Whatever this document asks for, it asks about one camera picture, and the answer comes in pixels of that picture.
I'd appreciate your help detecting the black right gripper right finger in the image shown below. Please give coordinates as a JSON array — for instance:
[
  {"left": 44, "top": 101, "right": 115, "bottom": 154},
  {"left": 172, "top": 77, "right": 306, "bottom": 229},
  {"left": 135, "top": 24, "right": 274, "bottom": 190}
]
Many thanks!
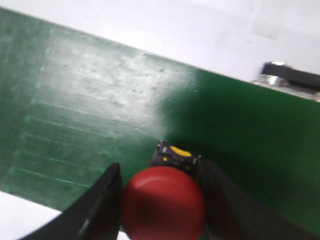
[{"left": 199, "top": 160, "right": 320, "bottom": 240}]

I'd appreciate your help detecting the green conveyor belt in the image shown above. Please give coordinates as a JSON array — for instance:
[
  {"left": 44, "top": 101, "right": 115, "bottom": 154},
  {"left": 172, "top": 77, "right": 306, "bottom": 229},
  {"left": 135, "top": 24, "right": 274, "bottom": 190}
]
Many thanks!
[{"left": 0, "top": 9, "right": 320, "bottom": 234}]

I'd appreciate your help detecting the aluminium conveyor frame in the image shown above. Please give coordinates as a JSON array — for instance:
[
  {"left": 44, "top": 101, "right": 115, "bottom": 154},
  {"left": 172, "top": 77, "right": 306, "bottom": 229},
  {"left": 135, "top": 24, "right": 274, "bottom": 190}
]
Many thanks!
[{"left": 251, "top": 61, "right": 320, "bottom": 102}]

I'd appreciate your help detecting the red mushroom push button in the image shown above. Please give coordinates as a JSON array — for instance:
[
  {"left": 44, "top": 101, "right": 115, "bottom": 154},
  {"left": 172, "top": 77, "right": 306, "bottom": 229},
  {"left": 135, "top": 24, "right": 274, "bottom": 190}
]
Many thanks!
[{"left": 120, "top": 140, "right": 206, "bottom": 240}]

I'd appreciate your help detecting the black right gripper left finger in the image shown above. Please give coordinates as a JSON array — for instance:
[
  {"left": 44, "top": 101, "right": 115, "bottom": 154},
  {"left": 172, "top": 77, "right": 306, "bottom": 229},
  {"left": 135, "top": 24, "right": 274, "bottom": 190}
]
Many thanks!
[{"left": 22, "top": 163, "right": 123, "bottom": 240}]

